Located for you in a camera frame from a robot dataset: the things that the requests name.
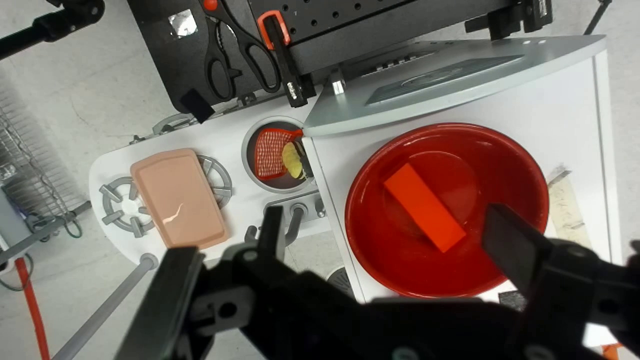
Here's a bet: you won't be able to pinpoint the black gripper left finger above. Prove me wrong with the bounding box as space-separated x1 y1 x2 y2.
115 246 205 360

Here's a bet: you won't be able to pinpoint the white toy kitchen counter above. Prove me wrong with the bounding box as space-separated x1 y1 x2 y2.
88 98 336 258

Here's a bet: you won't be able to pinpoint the grey toy stove burner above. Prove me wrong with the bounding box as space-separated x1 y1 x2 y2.
98 155 236 241

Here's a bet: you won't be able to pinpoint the red pole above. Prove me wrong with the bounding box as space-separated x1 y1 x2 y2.
13 257 52 360

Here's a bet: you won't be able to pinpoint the black tool case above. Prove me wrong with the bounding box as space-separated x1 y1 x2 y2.
125 0 296 116

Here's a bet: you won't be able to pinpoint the black foam block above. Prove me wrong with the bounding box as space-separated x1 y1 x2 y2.
178 88 216 127

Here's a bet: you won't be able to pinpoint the black perforated breadboard table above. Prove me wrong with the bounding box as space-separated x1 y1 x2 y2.
252 0 527 72

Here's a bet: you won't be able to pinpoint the red plastic bowl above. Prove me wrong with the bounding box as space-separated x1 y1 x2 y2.
343 121 552 300

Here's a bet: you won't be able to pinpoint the orange rectangular block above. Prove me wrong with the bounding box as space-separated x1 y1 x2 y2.
382 163 467 257

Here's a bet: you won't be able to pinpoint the grey metal cart frame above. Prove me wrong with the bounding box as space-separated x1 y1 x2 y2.
0 72 92 269

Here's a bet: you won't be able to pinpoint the pink plastic tray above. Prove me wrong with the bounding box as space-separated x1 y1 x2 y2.
127 149 233 251

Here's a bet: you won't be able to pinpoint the grey toy faucet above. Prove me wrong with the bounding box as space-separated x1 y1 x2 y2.
242 199 328 246

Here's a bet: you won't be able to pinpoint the black scissors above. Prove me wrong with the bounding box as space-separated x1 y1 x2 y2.
205 16 286 102

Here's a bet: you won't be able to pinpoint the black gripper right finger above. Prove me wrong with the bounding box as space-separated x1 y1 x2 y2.
482 203 582 316

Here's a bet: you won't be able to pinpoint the grey toy sink basin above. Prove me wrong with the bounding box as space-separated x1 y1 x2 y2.
242 118 315 193

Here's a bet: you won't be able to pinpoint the beige tape strip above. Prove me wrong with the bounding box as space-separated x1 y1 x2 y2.
546 167 591 248

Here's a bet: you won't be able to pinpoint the round grey floor cover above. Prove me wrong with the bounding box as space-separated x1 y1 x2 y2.
326 267 356 300

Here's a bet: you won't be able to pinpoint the white cabinet with grey panel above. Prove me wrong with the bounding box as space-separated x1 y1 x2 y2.
301 33 625 316

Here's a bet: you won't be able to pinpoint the yellow sponge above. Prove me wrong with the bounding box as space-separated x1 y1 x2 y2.
279 140 307 184

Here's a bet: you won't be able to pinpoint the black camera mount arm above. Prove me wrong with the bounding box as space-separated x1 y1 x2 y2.
0 0 105 63

